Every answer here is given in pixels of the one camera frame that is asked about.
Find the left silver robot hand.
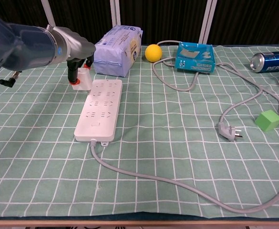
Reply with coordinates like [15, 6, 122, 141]
[54, 26, 97, 86]

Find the white plug adapter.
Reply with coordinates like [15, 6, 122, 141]
[72, 68, 93, 93]

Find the white power strip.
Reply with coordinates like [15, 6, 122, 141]
[73, 79, 123, 146]

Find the blue tissue pack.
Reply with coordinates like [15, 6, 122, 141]
[93, 24, 144, 78]

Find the yellow ball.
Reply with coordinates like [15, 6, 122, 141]
[145, 44, 163, 63]

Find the teal product packet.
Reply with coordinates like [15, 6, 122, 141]
[174, 41, 217, 74]

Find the green checkered tablecloth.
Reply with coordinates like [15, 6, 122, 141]
[0, 44, 279, 219]

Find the blue Pepsi can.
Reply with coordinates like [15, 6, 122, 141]
[250, 51, 279, 73]

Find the green cube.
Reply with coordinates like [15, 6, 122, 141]
[255, 110, 279, 132]

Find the white partition frame post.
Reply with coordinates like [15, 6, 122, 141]
[41, 0, 62, 45]
[110, 0, 121, 27]
[198, 0, 218, 43]

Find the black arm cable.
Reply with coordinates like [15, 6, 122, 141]
[0, 71, 22, 88]

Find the grey power strip cable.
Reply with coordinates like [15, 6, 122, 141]
[90, 40, 279, 214]

